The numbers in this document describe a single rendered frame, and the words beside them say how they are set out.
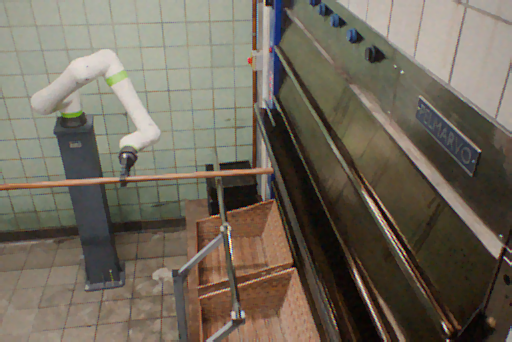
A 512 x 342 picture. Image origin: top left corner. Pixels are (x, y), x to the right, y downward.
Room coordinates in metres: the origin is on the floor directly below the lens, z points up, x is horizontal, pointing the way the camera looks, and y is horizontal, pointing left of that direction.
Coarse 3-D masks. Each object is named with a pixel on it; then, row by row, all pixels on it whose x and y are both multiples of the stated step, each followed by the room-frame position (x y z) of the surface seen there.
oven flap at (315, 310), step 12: (276, 192) 2.26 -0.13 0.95; (288, 216) 2.03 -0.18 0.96; (288, 228) 1.94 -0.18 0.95; (300, 252) 1.75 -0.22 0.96; (300, 264) 1.67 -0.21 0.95; (300, 276) 1.61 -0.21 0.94; (312, 288) 1.51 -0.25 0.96; (312, 300) 1.46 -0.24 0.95; (312, 312) 1.40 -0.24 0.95; (324, 324) 1.32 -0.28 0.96; (324, 336) 1.27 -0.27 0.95
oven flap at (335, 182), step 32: (288, 96) 2.22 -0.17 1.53; (288, 128) 1.99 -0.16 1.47; (320, 160) 1.60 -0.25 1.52; (320, 192) 1.47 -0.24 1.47; (352, 192) 1.30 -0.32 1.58; (352, 224) 1.21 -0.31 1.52; (352, 256) 1.13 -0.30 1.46; (384, 256) 1.01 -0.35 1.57; (384, 288) 0.94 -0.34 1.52; (384, 320) 0.88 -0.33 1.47; (416, 320) 0.80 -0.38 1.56
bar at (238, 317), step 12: (216, 156) 2.27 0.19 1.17; (216, 168) 2.14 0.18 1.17; (216, 180) 2.03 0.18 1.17; (228, 228) 1.65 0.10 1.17; (216, 240) 1.64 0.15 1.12; (228, 240) 1.56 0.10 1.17; (204, 252) 1.63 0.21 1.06; (228, 252) 1.49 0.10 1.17; (192, 264) 1.62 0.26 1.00; (228, 264) 1.42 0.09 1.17; (180, 276) 1.60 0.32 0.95; (180, 288) 1.60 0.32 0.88; (180, 300) 1.60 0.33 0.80; (180, 312) 1.60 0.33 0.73; (240, 312) 1.18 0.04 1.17; (180, 324) 1.60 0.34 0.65; (228, 324) 1.17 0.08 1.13; (240, 324) 1.16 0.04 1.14; (180, 336) 1.60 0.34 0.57; (216, 336) 1.16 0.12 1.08
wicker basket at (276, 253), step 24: (216, 216) 2.30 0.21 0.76; (240, 216) 2.32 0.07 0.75; (240, 240) 2.29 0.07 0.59; (264, 240) 2.27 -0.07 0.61; (216, 264) 2.08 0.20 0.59; (240, 264) 2.08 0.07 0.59; (264, 264) 2.08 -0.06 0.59; (288, 264) 1.80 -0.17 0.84; (216, 288) 1.77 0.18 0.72; (264, 288) 1.80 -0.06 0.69
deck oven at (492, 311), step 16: (336, 0) 1.59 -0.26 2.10; (288, 16) 2.40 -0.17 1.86; (320, 128) 1.65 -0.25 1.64; (496, 272) 0.60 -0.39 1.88; (496, 288) 0.59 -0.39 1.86; (496, 304) 0.58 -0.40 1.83; (432, 320) 0.73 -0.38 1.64; (480, 320) 0.60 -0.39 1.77; (496, 320) 0.57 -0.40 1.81; (480, 336) 0.59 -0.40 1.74; (496, 336) 0.56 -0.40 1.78
